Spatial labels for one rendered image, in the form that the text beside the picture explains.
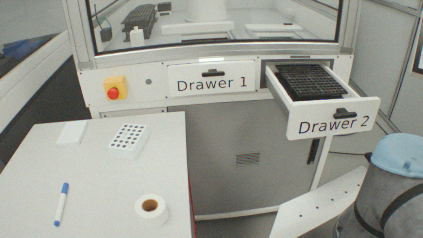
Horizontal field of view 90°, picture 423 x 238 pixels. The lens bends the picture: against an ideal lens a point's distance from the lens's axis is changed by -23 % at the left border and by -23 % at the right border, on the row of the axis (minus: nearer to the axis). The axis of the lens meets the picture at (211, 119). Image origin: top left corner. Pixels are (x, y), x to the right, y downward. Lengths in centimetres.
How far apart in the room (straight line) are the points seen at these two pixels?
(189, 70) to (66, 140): 47
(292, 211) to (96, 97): 74
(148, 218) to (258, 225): 102
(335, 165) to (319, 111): 128
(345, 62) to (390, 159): 73
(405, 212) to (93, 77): 92
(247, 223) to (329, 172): 70
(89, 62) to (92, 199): 46
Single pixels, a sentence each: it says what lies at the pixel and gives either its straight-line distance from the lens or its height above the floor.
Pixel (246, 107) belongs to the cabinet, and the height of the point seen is 73.
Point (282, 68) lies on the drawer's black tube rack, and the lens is 94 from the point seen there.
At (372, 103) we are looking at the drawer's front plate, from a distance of 80.
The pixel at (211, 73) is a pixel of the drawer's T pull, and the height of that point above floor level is 91.
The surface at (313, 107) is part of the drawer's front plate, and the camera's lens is 70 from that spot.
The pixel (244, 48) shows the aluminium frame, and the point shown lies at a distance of 90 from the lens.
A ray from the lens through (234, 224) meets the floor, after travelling 152.
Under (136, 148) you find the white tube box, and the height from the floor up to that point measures 78.
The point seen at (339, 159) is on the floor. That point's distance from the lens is 203.
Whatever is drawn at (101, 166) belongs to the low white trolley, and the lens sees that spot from 79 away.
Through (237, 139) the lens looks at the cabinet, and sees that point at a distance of 109.
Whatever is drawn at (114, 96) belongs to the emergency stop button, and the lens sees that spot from 89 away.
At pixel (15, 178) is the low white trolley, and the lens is 91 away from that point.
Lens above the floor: 126
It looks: 34 degrees down
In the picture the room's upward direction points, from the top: 2 degrees counter-clockwise
